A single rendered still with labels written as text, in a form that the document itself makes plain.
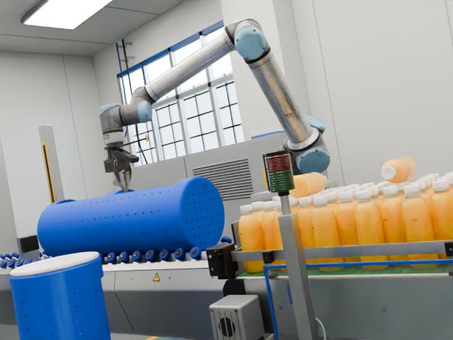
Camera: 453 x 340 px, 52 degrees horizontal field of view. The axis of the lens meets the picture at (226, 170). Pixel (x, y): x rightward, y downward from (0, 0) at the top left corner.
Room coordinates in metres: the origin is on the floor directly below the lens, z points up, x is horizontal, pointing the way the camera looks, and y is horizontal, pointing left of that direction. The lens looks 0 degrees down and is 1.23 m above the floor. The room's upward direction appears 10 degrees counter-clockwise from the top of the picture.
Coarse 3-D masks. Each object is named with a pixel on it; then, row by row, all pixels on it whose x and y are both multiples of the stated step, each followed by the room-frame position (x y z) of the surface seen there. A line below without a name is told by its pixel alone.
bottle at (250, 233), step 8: (248, 216) 1.48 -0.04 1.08; (240, 224) 1.48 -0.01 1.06; (248, 224) 1.47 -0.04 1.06; (256, 224) 1.47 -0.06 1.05; (240, 232) 1.48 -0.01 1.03; (248, 232) 1.46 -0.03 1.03; (256, 232) 1.47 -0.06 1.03; (248, 240) 1.47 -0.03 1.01; (256, 240) 1.47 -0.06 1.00; (248, 248) 1.47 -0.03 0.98; (256, 248) 1.47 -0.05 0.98; (248, 264) 1.47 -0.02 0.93; (256, 264) 1.46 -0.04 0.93; (264, 264) 1.48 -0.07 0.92; (248, 272) 1.48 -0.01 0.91; (256, 272) 1.47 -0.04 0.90
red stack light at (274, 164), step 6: (276, 156) 1.14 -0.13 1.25; (282, 156) 1.14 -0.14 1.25; (288, 156) 1.15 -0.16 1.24; (270, 162) 1.14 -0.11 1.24; (276, 162) 1.14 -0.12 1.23; (282, 162) 1.14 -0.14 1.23; (288, 162) 1.14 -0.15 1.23; (270, 168) 1.15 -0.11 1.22; (276, 168) 1.14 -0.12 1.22; (282, 168) 1.14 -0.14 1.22; (288, 168) 1.14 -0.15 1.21
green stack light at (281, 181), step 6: (270, 174) 1.15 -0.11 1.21; (276, 174) 1.14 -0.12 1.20; (282, 174) 1.14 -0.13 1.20; (288, 174) 1.14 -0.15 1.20; (270, 180) 1.15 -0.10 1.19; (276, 180) 1.14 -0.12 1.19; (282, 180) 1.14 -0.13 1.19; (288, 180) 1.14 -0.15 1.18; (294, 180) 1.16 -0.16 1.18; (270, 186) 1.16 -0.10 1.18; (276, 186) 1.14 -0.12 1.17; (282, 186) 1.14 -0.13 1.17; (288, 186) 1.14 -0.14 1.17; (294, 186) 1.15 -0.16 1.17
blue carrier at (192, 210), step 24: (120, 192) 1.97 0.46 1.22; (144, 192) 1.82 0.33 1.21; (168, 192) 1.73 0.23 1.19; (192, 192) 1.73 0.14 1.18; (216, 192) 1.85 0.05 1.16; (48, 216) 2.12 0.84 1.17; (72, 216) 2.01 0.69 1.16; (96, 216) 1.91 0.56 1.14; (120, 216) 1.83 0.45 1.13; (144, 216) 1.75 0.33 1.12; (168, 216) 1.68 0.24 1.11; (192, 216) 1.71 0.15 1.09; (216, 216) 1.83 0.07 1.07; (48, 240) 2.10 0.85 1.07; (72, 240) 2.01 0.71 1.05; (96, 240) 1.92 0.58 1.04; (120, 240) 1.85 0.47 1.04; (144, 240) 1.78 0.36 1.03; (168, 240) 1.72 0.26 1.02; (192, 240) 1.69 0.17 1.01; (216, 240) 1.81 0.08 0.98
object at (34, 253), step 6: (18, 240) 2.39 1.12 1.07; (24, 240) 2.39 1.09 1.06; (30, 240) 2.42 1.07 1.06; (36, 240) 2.44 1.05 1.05; (18, 246) 2.39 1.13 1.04; (24, 246) 2.38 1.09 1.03; (30, 246) 2.41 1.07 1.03; (36, 246) 2.44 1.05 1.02; (24, 252) 2.38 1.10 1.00; (30, 252) 2.42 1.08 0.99; (36, 252) 2.45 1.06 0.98; (24, 258) 2.39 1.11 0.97
